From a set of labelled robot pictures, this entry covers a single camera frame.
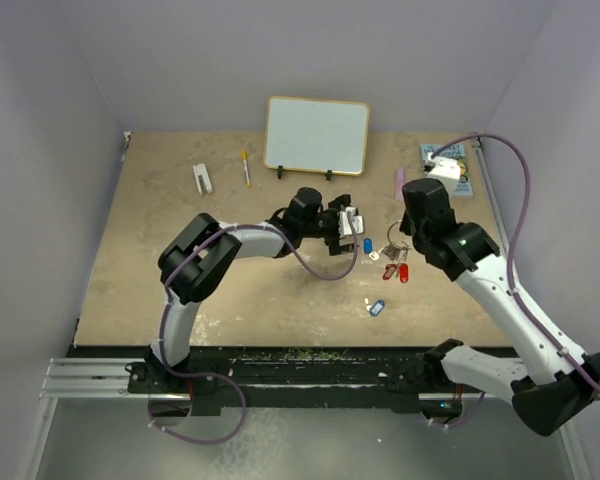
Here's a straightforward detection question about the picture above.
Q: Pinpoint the metal keyring with keys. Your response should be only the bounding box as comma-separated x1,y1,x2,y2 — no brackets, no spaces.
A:
382,221,411,263

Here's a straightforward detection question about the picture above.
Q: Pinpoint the red key tag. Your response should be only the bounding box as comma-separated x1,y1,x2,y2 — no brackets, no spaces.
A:
382,264,398,281
398,263,409,284

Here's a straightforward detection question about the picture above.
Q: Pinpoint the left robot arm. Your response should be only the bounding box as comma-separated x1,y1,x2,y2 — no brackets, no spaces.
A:
148,187,364,392

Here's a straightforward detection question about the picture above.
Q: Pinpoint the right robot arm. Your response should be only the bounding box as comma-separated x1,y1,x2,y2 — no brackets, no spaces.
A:
400,178,600,436

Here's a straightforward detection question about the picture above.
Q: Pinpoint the blue treehouse book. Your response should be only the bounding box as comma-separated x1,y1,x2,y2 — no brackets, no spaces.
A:
420,144,474,197

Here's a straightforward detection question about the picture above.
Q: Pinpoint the yellow framed whiteboard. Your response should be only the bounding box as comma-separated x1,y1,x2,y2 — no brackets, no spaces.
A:
263,96,371,176

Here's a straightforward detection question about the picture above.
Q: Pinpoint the yellow capped marker pen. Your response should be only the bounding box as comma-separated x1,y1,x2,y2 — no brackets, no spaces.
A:
241,150,252,188

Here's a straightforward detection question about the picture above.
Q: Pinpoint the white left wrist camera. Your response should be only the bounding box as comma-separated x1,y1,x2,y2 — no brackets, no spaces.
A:
338,206,365,238

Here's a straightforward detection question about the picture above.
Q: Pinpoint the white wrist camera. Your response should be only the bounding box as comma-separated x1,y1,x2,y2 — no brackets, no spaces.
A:
338,206,365,238
424,153,462,189

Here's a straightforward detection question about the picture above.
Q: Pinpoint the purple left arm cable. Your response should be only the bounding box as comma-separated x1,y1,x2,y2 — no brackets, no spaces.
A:
147,209,359,444

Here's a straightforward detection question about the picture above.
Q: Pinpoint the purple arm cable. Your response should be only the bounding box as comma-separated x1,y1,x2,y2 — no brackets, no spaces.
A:
147,209,359,444
427,133,600,406

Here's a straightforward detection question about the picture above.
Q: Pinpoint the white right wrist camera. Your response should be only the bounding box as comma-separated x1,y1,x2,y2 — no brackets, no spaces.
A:
424,153,462,189

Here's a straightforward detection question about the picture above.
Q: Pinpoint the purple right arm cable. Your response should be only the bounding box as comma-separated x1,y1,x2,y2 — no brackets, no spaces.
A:
427,133,600,406

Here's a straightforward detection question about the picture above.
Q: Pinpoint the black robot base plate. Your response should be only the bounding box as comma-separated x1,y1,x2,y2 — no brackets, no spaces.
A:
125,347,471,416

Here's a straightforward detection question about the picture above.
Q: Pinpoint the aluminium rail frame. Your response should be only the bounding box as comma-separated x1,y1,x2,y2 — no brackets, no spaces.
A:
38,130,569,401

